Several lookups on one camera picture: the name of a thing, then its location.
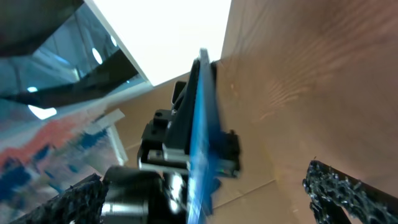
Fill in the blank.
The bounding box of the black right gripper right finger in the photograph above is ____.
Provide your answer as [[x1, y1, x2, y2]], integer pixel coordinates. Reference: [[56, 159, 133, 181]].
[[302, 160, 397, 224]]

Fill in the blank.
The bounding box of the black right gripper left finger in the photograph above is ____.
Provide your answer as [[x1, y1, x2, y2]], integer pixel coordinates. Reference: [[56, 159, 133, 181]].
[[11, 174, 109, 224]]

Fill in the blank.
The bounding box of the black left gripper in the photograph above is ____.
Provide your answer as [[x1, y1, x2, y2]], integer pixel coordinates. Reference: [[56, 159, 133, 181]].
[[137, 59, 241, 178]]

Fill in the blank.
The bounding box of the blue Galaxy smartphone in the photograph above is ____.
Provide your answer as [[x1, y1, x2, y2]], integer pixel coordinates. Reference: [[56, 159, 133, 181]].
[[187, 48, 222, 224]]

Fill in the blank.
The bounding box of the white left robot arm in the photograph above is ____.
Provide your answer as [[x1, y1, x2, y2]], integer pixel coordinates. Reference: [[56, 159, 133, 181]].
[[102, 58, 241, 223]]

